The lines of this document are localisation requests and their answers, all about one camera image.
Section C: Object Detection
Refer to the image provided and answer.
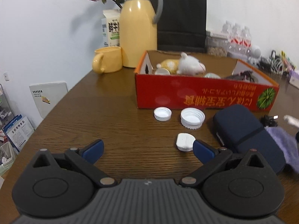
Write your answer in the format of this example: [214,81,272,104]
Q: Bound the white round plastic device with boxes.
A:
[176,133,196,152]

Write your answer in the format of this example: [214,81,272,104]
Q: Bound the large white jar lid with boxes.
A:
[180,108,205,130]

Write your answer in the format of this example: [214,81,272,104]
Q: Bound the dark blue zip pouch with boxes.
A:
[213,104,286,174]

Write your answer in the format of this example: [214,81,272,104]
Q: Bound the small white bottle cap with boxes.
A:
[154,107,172,122]

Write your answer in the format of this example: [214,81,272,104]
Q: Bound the purple cloth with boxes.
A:
[265,126,298,173]

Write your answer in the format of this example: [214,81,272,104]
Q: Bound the white yellow plush toy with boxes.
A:
[155,52,206,75]

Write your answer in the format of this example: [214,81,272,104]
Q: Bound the orange cardboard box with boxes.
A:
[134,51,279,111]

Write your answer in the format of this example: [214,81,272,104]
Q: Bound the blue white booklet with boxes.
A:
[4,114,34,153]

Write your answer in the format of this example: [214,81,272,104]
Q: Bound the clear plastic lid in box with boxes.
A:
[204,73,221,79]

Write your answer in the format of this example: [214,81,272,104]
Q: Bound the yellow ceramic mug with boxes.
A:
[92,46,123,74]

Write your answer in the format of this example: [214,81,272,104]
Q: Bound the small decorated tin box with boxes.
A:
[227,51,248,62]

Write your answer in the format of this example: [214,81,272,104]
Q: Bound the white robot figurine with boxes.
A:
[247,45,261,66]

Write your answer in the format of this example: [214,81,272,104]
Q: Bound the clear jar with nuts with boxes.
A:
[206,36,228,57]

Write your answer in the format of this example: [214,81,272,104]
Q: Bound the purple tissue pack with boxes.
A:
[288,70,299,88]

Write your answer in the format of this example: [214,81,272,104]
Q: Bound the colourful snack packet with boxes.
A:
[280,51,295,72]

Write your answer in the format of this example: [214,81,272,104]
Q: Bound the white flat box on jar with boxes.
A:
[206,30,229,39]

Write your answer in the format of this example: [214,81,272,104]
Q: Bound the right water bottle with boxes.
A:
[241,26,252,54]

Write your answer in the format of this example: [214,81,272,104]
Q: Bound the water bottle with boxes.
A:
[231,23,243,52]
[222,20,233,41]
[241,26,252,54]

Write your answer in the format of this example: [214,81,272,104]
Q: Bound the middle water bottle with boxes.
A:
[231,23,243,52]

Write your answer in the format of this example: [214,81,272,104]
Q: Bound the left water bottle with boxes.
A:
[222,20,233,41]

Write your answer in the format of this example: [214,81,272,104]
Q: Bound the black paper shopping bag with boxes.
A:
[158,0,207,53]

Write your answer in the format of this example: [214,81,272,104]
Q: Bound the milk carton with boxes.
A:
[101,9,120,47]

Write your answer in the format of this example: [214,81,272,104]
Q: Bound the yellow thermos jug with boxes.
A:
[119,0,164,68]

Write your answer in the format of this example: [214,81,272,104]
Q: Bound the metal wire shelf rack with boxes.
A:
[0,85,17,176]

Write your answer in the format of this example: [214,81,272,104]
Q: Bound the tangled black white cables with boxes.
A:
[259,49,292,75]

